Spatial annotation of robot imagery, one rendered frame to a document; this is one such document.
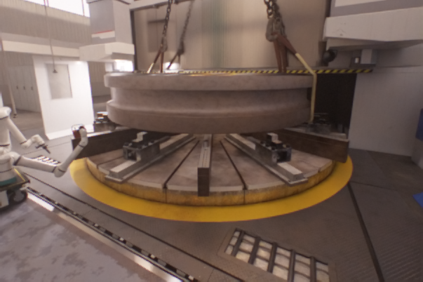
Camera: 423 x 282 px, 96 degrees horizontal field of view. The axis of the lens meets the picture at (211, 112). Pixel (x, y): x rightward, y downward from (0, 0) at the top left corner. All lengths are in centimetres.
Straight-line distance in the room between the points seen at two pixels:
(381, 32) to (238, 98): 214
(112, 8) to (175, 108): 435
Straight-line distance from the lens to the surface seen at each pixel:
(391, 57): 471
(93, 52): 664
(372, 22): 369
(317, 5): 568
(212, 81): 281
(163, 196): 296
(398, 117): 585
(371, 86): 564
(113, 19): 671
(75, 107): 726
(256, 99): 317
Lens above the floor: 173
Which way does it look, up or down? 11 degrees down
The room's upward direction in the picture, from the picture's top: straight up
